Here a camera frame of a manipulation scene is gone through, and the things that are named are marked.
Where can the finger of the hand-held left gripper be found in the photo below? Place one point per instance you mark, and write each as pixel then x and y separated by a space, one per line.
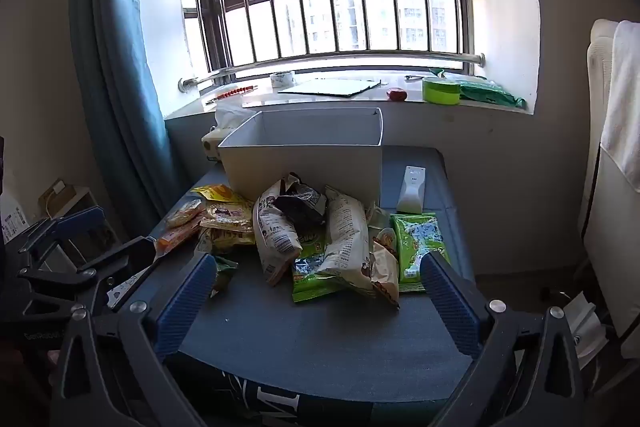
pixel 82 222
pixel 127 254

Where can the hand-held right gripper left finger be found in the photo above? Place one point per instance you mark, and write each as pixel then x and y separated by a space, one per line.
pixel 185 302

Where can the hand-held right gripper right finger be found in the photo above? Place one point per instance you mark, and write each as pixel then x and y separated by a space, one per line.
pixel 450 307

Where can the small green snack packet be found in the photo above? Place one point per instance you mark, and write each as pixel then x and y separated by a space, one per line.
pixel 225 269

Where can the pale orange snack packet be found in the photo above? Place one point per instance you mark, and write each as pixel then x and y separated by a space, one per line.
pixel 182 213

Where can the green blue-print snack packet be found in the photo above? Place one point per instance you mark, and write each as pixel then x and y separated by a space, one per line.
pixel 412 247

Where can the white orange snack packet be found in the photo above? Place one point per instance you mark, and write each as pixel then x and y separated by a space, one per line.
pixel 385 274

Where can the yellow green snack packet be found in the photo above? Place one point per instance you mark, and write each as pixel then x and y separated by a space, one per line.
pixel 227 241

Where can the round jelly cup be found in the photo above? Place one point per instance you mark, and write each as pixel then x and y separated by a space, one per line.
pixel 385 238

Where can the yellow cartoon-print snack packet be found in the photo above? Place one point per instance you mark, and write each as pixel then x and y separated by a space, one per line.
pixel 227 214

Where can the large white snack bag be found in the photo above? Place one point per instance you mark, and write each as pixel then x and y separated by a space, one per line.
pixel 272 232
pixel 345 237

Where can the pale green snack packet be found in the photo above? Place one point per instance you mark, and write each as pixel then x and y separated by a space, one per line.
pixel 377 217

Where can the black snack bag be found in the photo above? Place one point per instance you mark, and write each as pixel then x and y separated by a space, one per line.
pixel 300 204

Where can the white storage box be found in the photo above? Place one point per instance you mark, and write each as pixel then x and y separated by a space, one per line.
pixel 300 167

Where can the white side shelf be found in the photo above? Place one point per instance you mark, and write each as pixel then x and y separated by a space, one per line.
pixel 75 199

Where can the blue-grey tablecloth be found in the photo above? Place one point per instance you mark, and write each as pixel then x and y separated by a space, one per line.
pixel 300 337

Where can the dark blue printed cloth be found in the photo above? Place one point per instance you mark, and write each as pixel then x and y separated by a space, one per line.
pixel 260 399

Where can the blue curtain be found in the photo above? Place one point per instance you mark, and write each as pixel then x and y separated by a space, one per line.
pixel 125 82

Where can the tissue pack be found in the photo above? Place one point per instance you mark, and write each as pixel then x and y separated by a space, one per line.
pixel 227 117

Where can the white armchair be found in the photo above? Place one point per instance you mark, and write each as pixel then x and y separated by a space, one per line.
pixel 615 232

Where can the red beaded pen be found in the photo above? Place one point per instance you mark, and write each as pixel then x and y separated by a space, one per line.
pixel 232 92

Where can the green container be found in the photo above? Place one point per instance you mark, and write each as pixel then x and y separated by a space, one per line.
pixel 440 91

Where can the small red object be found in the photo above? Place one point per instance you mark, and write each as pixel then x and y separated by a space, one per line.
pixel 397 94

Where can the white tape roll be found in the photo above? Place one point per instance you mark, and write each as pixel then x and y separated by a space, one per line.
pixel 282 79

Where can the dark flat board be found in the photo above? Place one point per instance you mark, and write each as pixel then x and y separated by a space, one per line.
pixel 330 88

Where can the white towel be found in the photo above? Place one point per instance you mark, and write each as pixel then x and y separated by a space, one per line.
pixel 622 97

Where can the steel window rail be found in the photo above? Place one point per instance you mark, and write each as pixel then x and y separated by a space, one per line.
pixel 350 55

